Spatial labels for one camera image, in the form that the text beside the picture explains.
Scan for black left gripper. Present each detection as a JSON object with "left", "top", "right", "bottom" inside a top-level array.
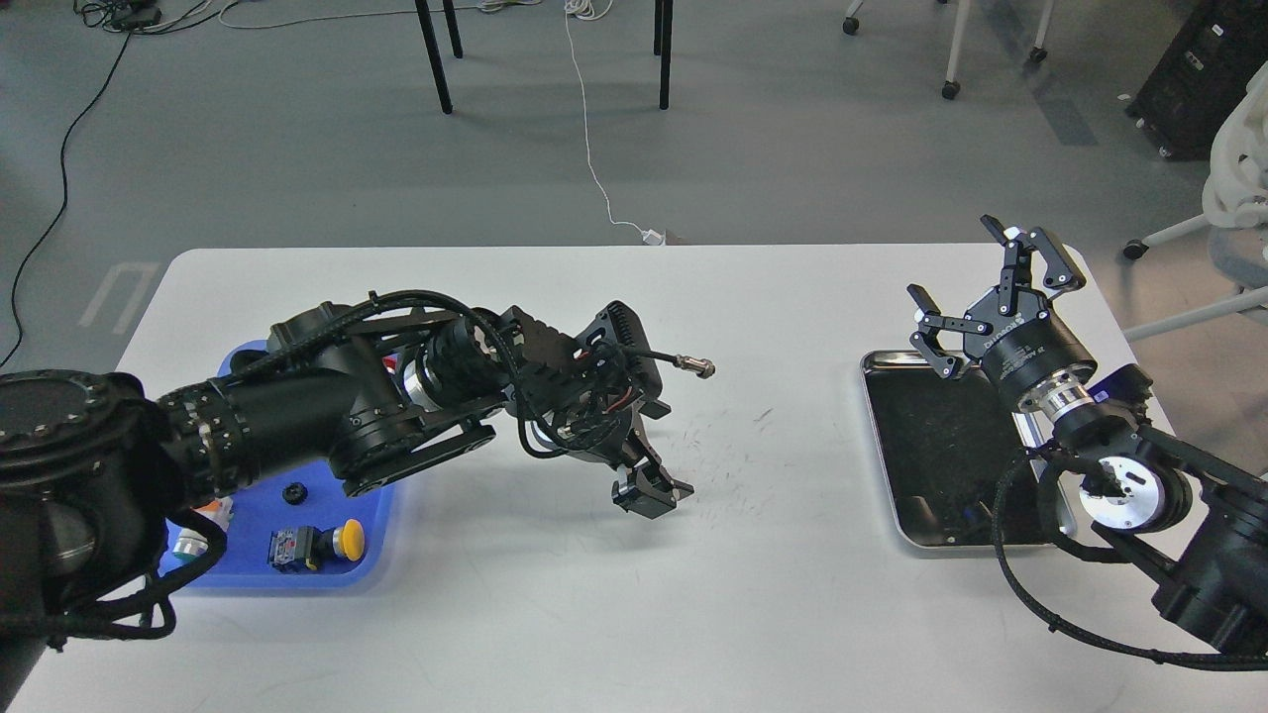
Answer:
[{"left": 555, "top": 407, "right": 694, "bottom": 519}]

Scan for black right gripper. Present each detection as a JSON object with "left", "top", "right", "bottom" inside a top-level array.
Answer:
[{"left": 907, "top": 214, "right": 1097, "bottom": 412}]

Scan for small black gear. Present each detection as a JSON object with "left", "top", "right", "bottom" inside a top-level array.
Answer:
[{"left": 281, "top": 481, "right": 309, "bottom": 506}]

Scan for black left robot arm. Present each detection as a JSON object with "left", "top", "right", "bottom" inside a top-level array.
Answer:
[{"left": 1, "top": 291, "right": 716, "bottom": 705}]

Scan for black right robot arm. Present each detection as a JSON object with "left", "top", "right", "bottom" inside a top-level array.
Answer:
[{"left": 907, "top": 214, "right": 1267, "bottom": 671}]

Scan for metal tray with black mat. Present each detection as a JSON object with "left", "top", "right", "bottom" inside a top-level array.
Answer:
[{"left": 861, "top": 351, "right": 1051, "bottom": 557}]

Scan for white chair base with casters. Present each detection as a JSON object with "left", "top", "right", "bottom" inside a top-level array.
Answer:
[{"left": 841, "top": 1, "right": 1058, "bottom": 101}]

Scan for white office chair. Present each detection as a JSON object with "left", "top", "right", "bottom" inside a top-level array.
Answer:
[{"left": 1122, "top": 75, "right": 1267, "bottom": 343}]

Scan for blue plastic tray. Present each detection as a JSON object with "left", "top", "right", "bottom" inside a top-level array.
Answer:
[{"left": 164, "top": 339, "right": 397, "bottom": 592}]

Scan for black equipment case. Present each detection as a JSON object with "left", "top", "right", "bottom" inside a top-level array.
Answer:
[{"left": 1123, "top": 1, "right": 1267, "bottom": 161}]

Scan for black table legs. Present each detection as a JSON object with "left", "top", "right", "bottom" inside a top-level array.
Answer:
[{"left": 413, "top": 0, "right": 675, "bottom": 115}]

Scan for yellow push button switch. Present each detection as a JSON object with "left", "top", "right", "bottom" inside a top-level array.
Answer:
[{"left": 266, "top": 518, "right": 366, "bottom": 572}]

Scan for white green push button switch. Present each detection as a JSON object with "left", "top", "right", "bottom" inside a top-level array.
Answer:
[{"left": 170, "top": 499, "right": 235, "bottom": 565}]

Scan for white cable on floor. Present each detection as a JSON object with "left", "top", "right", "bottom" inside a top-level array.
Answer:
[{"left": 476, "top": 0, "right": 664, "bottom": 246}]

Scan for black cable on floor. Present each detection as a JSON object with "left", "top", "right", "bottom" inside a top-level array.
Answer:
[{"left": 0, "top": 0, "right": 161, "bottom": 367}]

